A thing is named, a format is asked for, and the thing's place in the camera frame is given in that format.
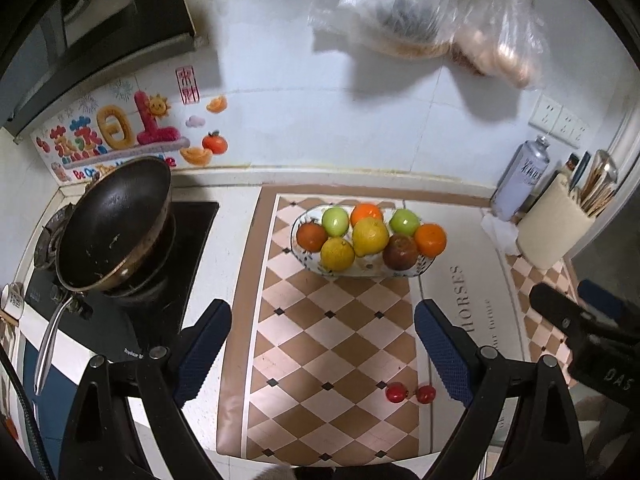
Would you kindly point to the colourful wall sticker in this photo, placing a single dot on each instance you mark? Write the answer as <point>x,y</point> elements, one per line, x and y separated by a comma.
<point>115,127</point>

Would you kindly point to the red cherry tomato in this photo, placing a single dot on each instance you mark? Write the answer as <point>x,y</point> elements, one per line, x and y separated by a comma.
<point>426,394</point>
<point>396,392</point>

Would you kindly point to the black range hood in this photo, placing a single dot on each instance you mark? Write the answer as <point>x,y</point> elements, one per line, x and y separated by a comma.
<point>75,10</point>

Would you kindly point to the blue cabinet door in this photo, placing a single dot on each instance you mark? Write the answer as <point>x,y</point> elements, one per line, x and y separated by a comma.
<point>30,375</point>

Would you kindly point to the dark red apple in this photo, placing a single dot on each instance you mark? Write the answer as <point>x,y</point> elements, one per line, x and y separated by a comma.
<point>400,253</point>

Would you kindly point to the green apple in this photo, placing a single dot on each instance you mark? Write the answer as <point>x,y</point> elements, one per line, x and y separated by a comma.
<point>404,220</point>
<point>334,220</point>

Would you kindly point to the plastic bag of eggs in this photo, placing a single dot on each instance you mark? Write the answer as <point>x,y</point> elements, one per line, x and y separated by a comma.
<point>505,40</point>

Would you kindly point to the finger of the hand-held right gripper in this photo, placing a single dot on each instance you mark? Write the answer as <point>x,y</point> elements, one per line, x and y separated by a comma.
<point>602,296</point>
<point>555,305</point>

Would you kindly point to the black frying pan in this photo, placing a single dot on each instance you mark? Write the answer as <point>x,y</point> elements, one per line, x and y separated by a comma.
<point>115,220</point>

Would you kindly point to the black gas stove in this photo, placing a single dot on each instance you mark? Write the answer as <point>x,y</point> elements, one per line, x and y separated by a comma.
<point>145,320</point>

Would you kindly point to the large yellow lemon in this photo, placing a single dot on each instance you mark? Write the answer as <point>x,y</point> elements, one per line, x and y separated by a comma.
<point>370,236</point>

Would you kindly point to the orange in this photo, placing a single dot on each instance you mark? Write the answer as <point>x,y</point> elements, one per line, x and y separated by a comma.
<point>366,211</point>
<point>430,240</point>

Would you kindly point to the person's dark clothing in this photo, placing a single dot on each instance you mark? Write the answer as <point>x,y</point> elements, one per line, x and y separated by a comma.
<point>350,474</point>

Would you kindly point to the small yellow citrus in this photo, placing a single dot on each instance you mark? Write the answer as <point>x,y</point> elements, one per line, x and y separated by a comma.
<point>337,255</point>

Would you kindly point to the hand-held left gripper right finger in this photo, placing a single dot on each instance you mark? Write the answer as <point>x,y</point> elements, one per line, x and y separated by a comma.
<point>442,355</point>

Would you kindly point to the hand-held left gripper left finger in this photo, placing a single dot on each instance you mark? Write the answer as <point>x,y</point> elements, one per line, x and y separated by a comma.
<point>202,355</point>

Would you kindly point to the reddish brown apple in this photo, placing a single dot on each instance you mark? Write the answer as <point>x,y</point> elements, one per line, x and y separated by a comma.
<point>311,236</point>

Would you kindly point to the silver spray can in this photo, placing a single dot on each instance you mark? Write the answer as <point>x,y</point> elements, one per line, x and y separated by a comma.
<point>520,180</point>

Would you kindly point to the plastic bag with dark contents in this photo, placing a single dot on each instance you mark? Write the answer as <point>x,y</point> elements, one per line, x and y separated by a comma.
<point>395,5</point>

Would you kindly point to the oval patterned plate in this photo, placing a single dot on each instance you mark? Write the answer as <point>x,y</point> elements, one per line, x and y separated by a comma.
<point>370,269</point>

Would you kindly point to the white wall socket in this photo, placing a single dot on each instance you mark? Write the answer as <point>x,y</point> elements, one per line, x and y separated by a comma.
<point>582,135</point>
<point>567,126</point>
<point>546,114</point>

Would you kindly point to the checkered table mat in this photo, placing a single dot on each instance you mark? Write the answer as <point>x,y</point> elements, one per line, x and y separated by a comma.
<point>325,340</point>

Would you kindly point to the cream utensil holder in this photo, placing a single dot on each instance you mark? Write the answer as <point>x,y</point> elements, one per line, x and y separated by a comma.
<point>550,230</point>

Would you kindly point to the small white cup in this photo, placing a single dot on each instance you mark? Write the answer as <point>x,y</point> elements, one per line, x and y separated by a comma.
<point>11,301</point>

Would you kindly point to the bundle of wooden chopsticks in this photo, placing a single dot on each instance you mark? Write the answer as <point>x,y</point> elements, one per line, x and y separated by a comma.
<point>595,192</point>

